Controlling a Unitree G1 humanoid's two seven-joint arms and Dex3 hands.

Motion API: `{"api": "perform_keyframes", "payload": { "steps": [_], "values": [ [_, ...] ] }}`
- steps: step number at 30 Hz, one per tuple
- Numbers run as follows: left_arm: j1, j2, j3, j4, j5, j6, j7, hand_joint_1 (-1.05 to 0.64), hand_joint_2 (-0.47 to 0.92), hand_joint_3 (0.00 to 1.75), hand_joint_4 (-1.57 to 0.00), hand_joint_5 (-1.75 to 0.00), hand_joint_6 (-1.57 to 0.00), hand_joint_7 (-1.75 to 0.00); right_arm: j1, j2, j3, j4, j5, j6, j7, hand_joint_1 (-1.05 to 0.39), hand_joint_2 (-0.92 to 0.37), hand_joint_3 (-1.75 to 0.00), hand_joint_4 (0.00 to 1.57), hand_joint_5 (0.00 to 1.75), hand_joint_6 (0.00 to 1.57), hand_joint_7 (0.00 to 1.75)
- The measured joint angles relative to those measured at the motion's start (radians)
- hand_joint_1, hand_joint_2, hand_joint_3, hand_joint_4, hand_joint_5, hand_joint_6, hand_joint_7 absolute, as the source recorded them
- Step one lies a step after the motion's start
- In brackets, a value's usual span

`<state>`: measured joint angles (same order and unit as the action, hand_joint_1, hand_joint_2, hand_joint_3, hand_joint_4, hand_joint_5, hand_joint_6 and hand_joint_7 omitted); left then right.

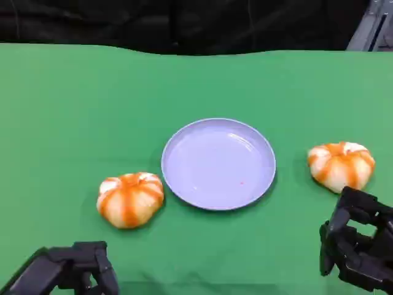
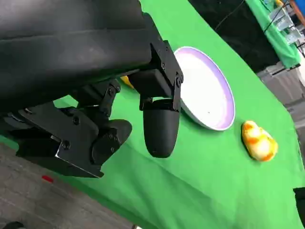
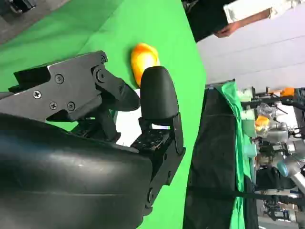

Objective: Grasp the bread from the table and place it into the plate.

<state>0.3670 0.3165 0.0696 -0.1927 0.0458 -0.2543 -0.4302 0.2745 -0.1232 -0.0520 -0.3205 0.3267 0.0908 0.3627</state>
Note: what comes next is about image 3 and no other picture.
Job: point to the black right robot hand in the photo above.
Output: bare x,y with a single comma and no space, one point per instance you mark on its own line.
59,167

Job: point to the lilac plate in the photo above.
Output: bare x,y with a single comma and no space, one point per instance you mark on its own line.
126,126

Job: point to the black table drape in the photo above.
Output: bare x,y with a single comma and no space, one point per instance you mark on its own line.
214,155

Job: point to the black equipment on floor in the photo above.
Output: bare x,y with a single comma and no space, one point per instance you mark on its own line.
14,7

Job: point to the green cloth on background table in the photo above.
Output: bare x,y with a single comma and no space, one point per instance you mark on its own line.
234,102

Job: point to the person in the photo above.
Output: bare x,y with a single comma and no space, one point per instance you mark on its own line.
202,19

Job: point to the bagged orange toy bread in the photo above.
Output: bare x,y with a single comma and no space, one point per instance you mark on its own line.
261,122

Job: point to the person's hand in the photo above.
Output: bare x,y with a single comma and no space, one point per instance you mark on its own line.
226,29

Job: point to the orange box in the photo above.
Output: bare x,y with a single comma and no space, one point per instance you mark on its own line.
287,92

